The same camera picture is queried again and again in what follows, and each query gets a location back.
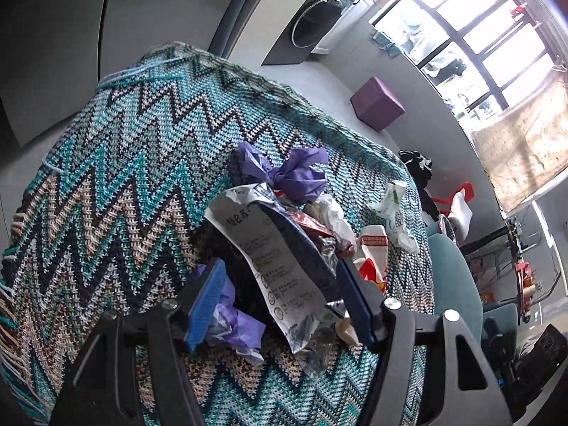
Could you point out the black case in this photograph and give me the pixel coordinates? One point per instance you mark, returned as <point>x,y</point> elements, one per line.
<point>550,350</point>

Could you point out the clear plastic wrapper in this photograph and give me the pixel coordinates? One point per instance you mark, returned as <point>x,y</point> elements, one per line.
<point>317,357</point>

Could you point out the red snack wrapper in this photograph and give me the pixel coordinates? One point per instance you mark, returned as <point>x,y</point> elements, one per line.
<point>310,224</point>

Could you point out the teal chair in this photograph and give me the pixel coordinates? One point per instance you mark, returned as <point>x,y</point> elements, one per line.
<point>452,275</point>

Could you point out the purple storage stool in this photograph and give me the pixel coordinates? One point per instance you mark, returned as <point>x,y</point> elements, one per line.
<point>377,102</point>

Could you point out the white and red carton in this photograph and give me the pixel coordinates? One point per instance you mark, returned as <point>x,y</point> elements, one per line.
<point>372,244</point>

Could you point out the beige patterned curtain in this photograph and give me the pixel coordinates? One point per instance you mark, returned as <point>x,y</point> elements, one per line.
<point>528,151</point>

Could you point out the beige paper scrap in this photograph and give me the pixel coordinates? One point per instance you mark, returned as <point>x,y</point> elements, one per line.
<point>345,332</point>

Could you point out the zigzag knitted blanket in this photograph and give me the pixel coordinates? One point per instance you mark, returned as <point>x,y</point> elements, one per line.
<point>133,164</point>

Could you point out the green and white packet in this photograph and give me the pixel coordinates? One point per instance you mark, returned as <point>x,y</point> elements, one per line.
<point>397,222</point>

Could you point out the dark blue snack packet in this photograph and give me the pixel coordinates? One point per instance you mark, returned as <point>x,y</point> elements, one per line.
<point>288,235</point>

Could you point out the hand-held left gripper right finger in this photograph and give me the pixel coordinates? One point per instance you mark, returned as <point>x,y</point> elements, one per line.
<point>355,301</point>

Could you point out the grey refrigerator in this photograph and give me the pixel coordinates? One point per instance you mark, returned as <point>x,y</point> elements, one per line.
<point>57,31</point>

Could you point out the purple wrapper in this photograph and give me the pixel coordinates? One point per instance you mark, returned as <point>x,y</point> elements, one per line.
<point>239,324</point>

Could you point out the blue towel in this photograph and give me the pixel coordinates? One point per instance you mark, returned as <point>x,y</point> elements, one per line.
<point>386,44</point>

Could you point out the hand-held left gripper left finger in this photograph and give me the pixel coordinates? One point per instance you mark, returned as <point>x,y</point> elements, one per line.
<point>206,301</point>

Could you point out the black-framed window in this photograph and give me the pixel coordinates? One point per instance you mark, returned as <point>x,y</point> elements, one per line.
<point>497,35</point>

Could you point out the black clothes pile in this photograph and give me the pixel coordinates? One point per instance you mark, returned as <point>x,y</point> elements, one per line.
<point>417,166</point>

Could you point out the white plastic bag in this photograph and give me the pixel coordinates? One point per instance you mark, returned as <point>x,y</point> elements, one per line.
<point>333,217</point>

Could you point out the purple plastic bag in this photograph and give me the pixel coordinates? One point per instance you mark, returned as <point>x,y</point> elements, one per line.
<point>297,173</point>

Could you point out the grey washing machine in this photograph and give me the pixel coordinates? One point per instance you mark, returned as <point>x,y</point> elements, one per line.
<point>310,26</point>

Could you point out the silver foil wrapper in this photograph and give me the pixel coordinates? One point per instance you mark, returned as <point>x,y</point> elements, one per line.
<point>333,250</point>

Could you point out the white printed packet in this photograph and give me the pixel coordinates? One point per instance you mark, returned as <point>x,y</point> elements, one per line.
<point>275,266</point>

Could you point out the black metal frame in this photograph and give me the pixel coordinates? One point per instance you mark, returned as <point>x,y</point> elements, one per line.
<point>488,234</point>

